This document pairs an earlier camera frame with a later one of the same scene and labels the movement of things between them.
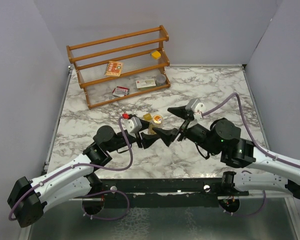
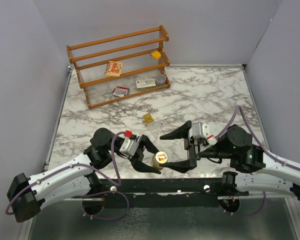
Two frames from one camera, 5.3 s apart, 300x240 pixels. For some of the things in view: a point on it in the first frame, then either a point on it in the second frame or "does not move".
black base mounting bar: (133, 193) does not move
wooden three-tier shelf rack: (118, 68) does not move
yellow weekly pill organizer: (147, 117) does not move
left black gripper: (147, 139) -> (139, 155)
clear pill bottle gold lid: (157, 118) -> (159, 157)
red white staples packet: (120, 91) does not move
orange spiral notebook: (113, 69) does not move
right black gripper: (167, 135) -> (190, 144)
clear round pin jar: (160, 80) does not move
